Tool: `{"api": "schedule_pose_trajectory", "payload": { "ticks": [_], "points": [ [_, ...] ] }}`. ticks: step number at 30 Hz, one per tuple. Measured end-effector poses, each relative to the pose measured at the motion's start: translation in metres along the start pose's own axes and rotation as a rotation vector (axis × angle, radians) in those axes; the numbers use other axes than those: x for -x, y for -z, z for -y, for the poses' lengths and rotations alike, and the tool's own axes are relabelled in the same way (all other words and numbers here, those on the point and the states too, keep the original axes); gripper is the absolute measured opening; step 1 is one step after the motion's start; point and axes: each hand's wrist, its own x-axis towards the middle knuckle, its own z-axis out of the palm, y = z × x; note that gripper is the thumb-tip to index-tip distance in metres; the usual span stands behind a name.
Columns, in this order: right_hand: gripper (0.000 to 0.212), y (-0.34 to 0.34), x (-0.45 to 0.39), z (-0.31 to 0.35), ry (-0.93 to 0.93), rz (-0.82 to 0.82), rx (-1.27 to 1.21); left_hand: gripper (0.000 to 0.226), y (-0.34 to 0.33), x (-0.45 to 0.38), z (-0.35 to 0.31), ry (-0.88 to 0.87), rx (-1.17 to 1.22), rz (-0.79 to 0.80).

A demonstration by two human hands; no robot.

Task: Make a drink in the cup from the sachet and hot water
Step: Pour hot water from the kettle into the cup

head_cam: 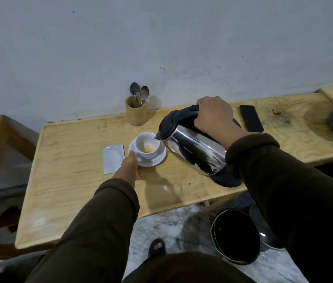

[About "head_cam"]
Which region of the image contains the person's left hand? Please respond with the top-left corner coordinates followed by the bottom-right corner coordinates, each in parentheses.
top-left (112, 150), bottom-right (142, 189)

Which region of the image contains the person's right hand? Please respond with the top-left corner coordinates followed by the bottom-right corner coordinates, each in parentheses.
top-left (194, 96), bottom-right (250, 150)

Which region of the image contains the white saucer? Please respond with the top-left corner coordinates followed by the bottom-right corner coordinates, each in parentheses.
top-left (128, 138), bottom-right (167, 168)

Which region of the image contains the steel kettle with black handle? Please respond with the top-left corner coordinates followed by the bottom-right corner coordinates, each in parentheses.
top-left (155, 104), bottom-right (244, 188)

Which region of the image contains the person's left forearm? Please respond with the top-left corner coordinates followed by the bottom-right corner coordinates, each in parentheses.
top-left (24, 178), bottom-right (140, 283)

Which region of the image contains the person's right forearm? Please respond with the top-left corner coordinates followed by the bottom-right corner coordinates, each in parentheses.
top-left (215, 128), bottom-right (333, 283)

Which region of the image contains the white cup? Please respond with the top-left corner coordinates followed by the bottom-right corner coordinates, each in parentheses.
top-left (134, 132), bottom-right (162, 161)

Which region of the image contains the white sachet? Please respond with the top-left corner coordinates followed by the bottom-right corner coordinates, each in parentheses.
top-left (102, 144), bottom-right (126, 175)

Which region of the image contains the black smartphone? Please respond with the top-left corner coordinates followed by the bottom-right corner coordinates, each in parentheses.
top-left (239, 105), bottom-right (265, 133)

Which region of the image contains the wooden utensil holder cup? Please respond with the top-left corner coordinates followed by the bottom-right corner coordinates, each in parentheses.
top-left (125, 96), bottom-right (148, 127)

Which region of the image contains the light wooden table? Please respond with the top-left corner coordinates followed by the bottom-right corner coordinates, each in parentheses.
top-left (15, 92), bottom-right (333, 250)

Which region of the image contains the metal spoon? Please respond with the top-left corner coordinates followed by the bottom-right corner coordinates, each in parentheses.
top-left (129, 82), bottom-right (141, 108)
top-left (139, 85), bottom-right (150, 107)

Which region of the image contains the black sandal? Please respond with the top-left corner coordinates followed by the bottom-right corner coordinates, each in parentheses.
top-left (148, 238), bottom-right (167, 259)

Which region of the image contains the person's dark brown clothing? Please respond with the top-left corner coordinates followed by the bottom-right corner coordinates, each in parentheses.
top-left (122, 252), bottom-right (257, 283)

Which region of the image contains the black bucket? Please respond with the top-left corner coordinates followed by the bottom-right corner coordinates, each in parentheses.
top-left (210, 208), bottom-right (262, 266)

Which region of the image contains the shiny metal pot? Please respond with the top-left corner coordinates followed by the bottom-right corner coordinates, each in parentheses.
top-left (249, 203), bottom-right (287, 251)

